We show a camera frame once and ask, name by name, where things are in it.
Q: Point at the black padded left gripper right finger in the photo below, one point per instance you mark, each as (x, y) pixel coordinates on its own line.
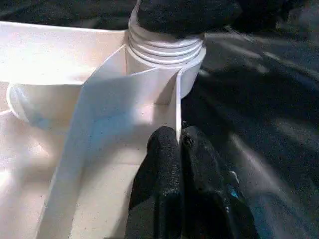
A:
(211, 199)

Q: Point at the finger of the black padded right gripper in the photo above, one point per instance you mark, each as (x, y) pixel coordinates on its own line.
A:
(187, 17)

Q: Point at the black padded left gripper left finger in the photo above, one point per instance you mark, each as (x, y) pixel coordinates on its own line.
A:
(159, 186)

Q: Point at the white plastic table leg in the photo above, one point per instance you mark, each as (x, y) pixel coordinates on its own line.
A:
(164, 49)

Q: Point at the white plastic table top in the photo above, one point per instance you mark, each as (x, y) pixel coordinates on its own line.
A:
(99, 99)

